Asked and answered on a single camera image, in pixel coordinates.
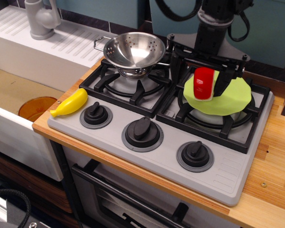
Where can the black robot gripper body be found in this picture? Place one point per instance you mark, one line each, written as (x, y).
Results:
(209, 48)

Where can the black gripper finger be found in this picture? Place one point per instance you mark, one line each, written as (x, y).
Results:
(178, 66)
(223, 80)

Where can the red white cheese wedge toy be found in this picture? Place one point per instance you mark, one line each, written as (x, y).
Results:
(203, 83)

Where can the yellow toy banana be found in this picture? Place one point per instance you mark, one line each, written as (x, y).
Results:
(71, 104)

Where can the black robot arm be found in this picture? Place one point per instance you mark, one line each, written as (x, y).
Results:
(221, 13)

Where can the light green plastic plate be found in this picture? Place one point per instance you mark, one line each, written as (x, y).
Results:
(233, 100)

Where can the stainless steel colander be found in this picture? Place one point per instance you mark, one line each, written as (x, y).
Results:
(133, 54)

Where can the black left burner grate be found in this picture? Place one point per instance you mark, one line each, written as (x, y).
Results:
(143, 96)

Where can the black burner grate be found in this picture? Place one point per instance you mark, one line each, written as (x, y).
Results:
(143, 96)
(239, 131)

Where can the black right burner grate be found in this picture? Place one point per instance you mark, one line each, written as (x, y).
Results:
(239, 131)

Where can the black middle stove knob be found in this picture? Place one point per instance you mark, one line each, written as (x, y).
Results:
(143, 135)

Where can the black stove knob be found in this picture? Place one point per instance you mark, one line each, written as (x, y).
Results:
(195, 157)
(96, 116)
(143, 135)

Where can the black right stove knob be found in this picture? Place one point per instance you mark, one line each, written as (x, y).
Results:
(195, 157)

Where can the grey toy stove top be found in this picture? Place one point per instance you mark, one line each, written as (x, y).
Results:
(223, 182)

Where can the black left stove knob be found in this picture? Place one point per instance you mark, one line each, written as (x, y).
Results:
(96, 116)

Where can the grey toy faucet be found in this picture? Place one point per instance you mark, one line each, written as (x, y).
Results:
(42, 21)

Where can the white toy sink unit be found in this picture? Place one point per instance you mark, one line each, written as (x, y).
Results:
(32, 68)

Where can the toy oven door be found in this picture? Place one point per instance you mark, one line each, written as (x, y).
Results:
(126, 208)

